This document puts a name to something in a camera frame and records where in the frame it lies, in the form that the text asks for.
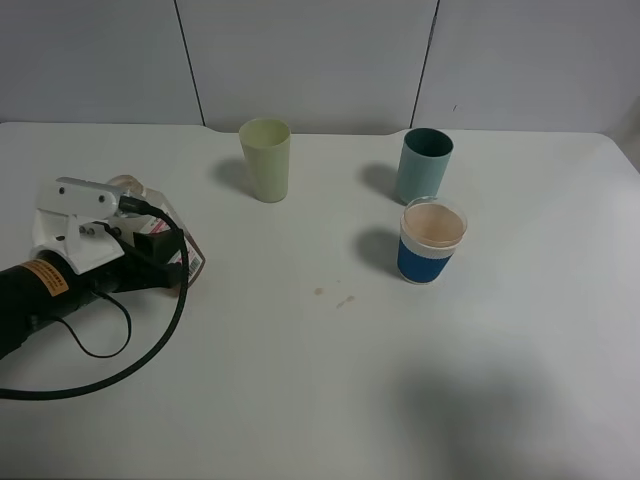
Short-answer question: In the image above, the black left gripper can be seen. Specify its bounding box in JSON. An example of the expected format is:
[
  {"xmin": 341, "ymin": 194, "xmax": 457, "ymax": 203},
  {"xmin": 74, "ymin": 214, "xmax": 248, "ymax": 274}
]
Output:
[{"xmin": 1, "ymin": 232, "xmax": 181, "ymax": 357}]

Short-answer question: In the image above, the clear plastic drink bottle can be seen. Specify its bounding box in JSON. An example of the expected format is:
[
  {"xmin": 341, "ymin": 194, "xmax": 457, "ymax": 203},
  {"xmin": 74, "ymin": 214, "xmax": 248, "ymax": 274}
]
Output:
[{"xmin": 107, "ymin": 175, "xmax": 206, "ymax": 287}]

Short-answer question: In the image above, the blue sleeved paper cup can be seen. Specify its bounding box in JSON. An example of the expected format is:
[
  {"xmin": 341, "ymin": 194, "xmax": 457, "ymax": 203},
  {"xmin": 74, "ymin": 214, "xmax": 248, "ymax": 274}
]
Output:
[{"xmin": 397, "ymin": 196, "xmax": 467, "ymax": 285}]

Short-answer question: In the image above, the pale green plastic cup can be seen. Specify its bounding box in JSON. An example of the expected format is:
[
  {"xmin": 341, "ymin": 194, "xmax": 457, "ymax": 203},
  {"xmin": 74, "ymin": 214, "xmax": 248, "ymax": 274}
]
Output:
[{"xmin": 239, "ymin": 118, "xmax": 291, "ymax": 203}]

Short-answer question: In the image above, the teal plastic cup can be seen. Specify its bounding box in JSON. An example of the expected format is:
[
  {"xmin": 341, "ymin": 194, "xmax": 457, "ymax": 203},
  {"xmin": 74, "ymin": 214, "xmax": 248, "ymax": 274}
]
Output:
[{"xmin": 395, "ymin": 128, "xmax": 454, "ymax": 204}]

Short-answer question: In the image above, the black left camera cable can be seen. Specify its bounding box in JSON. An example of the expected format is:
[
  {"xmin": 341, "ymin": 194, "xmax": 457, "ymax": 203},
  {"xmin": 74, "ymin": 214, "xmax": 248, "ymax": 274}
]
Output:
[{"xmin": 0, "ymin": 197, "xmax": 190, "ymax": 401}]

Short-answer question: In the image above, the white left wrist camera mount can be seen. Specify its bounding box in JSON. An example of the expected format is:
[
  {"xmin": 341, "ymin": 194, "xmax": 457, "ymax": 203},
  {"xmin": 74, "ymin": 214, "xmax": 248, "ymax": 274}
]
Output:
[{"xmin": 31, "ymin": 177, "xmax": 125, "ymax": 275}]

